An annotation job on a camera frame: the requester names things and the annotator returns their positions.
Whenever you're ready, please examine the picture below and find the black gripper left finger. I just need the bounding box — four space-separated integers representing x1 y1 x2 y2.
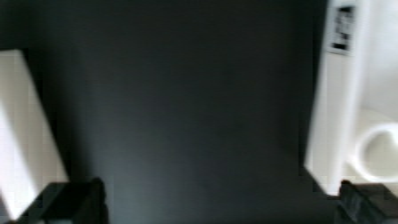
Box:
11 178 109 224

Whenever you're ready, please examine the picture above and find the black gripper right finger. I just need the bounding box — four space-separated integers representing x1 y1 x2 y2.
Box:
336 181 398 224

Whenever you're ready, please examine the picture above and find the white square tabletop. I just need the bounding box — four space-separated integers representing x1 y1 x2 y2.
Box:
304 0 398 196

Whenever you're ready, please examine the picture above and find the white L-shaped obstacle fence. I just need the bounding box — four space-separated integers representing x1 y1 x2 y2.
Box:
0 50 70 220

